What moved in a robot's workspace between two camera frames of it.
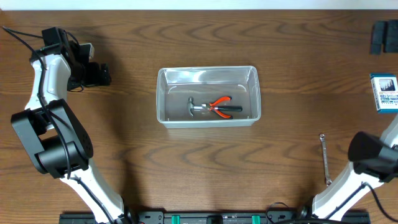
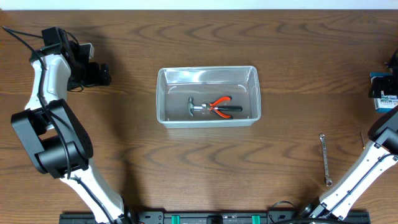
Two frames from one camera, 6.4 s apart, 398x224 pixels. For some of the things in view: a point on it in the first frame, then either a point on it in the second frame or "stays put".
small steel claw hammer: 206,106 stays put
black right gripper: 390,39 -> 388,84
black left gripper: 101,74 stays put
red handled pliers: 210,106 stays put
